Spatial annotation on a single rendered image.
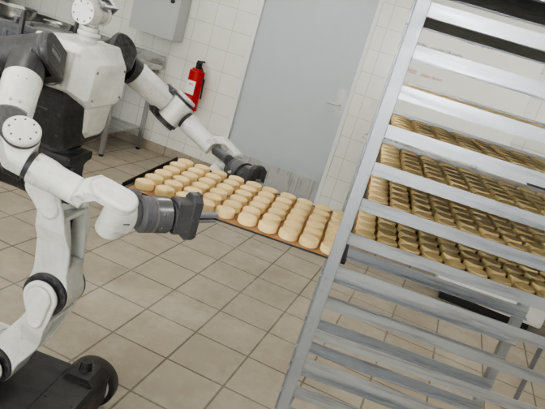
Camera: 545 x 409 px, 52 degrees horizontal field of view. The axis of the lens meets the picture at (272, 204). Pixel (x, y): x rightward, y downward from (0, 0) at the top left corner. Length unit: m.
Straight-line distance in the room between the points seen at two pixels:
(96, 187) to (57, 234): 0.53
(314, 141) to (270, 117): 0.49
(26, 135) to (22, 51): 0.25
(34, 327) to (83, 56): 0.84
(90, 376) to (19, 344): 0.32
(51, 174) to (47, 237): 0.54
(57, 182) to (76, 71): 0.39
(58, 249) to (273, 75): 3.91
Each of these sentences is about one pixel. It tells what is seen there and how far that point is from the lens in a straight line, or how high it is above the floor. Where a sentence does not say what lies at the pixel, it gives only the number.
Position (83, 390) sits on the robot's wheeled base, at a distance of 2.20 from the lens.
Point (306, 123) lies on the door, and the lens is 5.36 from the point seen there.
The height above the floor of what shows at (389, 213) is 1.23.
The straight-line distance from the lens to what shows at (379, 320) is 1.44.
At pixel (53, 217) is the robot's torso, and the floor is 0.87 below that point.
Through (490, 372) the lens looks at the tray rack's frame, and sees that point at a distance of 2.01.
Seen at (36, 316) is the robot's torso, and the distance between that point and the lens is 1.89.
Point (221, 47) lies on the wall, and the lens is 5.62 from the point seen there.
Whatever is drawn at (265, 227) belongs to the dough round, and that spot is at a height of 1.09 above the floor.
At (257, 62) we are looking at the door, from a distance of 5.50.
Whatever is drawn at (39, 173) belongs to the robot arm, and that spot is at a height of 1.13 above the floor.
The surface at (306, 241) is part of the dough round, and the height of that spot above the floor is 1.09.
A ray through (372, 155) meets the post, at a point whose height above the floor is 1.35.
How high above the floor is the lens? 1.56
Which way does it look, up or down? 17 degrees down
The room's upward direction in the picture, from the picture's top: 17 degrees clockwise
